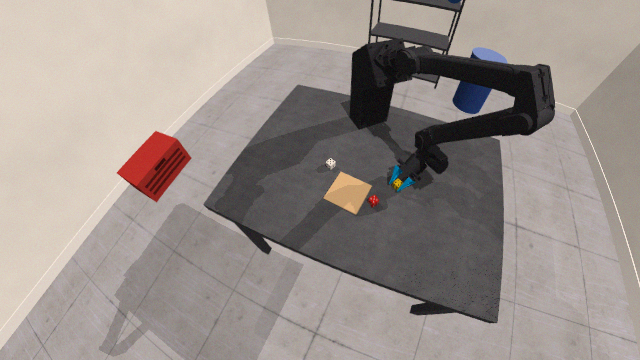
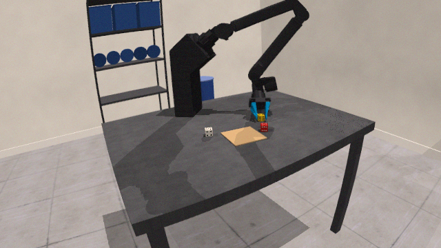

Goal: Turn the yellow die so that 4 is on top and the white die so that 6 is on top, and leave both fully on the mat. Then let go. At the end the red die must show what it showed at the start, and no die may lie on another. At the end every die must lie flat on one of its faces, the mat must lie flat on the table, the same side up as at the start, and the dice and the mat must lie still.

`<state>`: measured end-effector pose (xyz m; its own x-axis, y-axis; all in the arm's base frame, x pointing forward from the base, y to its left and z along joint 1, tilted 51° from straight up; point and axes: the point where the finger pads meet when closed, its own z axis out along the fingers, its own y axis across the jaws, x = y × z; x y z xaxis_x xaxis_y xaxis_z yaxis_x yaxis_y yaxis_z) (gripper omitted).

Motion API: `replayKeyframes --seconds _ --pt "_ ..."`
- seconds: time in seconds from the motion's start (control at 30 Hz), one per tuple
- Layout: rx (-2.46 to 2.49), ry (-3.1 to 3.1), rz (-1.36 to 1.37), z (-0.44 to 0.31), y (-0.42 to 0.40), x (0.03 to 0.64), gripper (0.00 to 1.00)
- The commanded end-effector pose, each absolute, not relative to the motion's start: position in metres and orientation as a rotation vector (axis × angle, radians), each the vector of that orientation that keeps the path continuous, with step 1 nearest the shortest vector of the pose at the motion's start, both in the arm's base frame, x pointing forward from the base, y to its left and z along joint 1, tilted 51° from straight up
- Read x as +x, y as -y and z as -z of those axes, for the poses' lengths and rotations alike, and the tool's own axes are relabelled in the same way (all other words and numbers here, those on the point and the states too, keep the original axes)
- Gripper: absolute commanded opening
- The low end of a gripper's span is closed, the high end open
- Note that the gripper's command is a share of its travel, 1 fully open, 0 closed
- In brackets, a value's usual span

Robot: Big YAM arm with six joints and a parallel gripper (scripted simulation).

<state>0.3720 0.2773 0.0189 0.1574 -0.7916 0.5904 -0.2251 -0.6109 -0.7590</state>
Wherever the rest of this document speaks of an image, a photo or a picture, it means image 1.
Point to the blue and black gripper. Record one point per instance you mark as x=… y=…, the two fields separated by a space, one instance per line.
x=410 y=168

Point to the yellow die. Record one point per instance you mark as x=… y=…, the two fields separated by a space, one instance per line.
x=397 y=183

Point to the peach flat mat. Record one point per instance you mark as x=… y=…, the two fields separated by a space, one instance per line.
x=347 y=192

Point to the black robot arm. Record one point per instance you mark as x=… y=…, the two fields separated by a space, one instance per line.
x=531 y=86

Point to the red die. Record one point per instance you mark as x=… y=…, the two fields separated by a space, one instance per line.
x=373 y=201

